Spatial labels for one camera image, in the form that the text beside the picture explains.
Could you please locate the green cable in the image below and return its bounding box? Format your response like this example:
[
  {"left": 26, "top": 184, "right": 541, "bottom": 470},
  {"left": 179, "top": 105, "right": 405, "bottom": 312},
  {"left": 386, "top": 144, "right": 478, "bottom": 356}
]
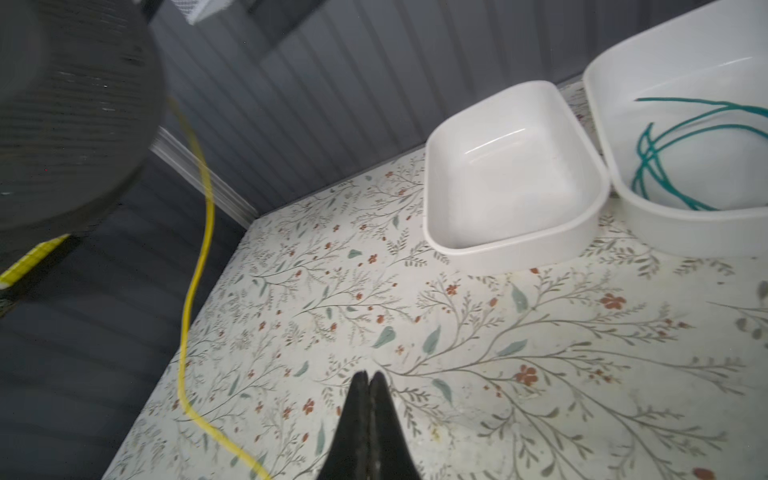
[{"left": 629, "top": 97, "right": 768, "bottom": 212}]

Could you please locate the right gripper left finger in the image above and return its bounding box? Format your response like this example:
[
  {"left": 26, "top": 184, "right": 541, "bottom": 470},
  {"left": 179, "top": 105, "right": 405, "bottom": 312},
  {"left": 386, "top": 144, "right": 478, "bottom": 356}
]
[{"left": 317, "top": 371, "right": 369, "bottom": 480}]

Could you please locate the left white plastic bin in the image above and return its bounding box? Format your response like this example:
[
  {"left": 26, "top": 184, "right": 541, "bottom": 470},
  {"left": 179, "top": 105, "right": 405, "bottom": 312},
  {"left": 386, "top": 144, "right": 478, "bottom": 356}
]
[{"left": 423, "top": 81, "right": 611, "bottom": 276}]

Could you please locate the white plastic bin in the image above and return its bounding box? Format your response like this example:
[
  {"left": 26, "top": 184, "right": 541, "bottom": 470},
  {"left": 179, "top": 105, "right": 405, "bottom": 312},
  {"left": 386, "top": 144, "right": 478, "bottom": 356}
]
[
  {"left": 583, "top": 1, "right": 767, "bottom": 258},
  {"left": 423, "top": 81, "right": 611, "bottom": 276}
]

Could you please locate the yellow marker pen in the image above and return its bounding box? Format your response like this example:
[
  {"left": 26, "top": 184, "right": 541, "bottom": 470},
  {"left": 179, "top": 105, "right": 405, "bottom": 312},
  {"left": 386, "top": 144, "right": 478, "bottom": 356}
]
[{"left": 1, "top": 234, "right": 70, "bottom": 290}]

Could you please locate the white wire mesh basket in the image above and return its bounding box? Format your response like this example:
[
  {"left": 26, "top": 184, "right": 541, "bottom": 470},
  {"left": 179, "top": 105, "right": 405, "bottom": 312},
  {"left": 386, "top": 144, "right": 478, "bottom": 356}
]
[{"left": 171, "top": 0, "right": 234, "bottom": 25}]

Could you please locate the yellow cable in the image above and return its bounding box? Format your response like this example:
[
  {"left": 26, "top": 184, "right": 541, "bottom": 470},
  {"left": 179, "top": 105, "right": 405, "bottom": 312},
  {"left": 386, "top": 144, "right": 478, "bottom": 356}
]
[{"left": 167, "top": 98, "right": 274, "bottom": 480}]

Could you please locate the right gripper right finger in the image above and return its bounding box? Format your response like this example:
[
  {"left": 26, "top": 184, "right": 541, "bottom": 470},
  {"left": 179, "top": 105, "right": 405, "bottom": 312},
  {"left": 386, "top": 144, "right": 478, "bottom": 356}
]
[{"left": 368, "top": 372, "right": 421, "bottom": 480}]

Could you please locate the right white plastic bin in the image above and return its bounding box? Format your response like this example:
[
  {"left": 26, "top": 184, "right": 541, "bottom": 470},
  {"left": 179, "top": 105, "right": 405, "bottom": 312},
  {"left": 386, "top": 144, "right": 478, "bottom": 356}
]
[{"left": 583, "top": 1, "right": 767, "bottom": 258}]

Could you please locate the dark grey foam spool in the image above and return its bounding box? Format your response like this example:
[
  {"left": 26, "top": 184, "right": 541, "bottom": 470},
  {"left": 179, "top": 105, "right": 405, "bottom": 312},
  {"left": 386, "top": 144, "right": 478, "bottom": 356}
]
[{"left": 1, "top": 1, "right": 165, "bottom": 254}]

